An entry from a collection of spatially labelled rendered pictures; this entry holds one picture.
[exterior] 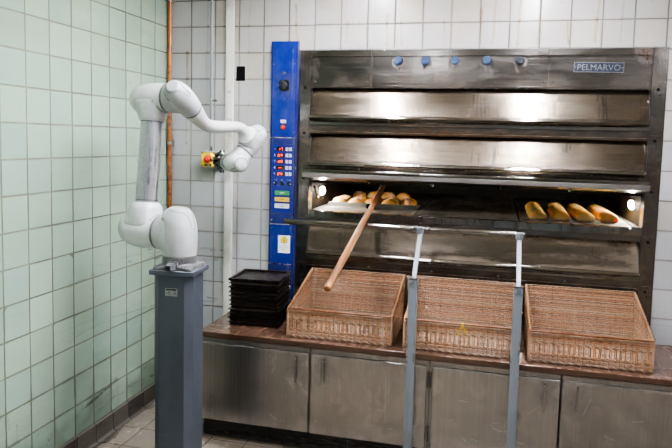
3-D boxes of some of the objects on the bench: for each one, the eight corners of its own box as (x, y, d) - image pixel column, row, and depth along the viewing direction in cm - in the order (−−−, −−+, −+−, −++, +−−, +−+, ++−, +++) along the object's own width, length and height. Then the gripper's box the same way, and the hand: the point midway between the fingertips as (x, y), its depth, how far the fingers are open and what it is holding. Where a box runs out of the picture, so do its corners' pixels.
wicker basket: (309, 312, 381) (310, 266, 379) (405, 321, 368) (407, 273, 366) (284, 336, 334) (285, 283, 332) (392, 347, 321) (394, 292, 319)
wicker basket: (414, 322, 367) (416, 274, 364) (518, 332, 352) (520, 282, 350) (400, 348, 320) (402, 293, 317) (519, 361, 306) (522, 303, 303)
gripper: (220, 149, 350) (205, 148, 370) (220, 174, 351) (205, 171, 371) (233, 150, 354) (218, 148, 374) (233, 174, 355) (217, 171, 375)
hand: (213, 160), depth 370 cm, fingers closed
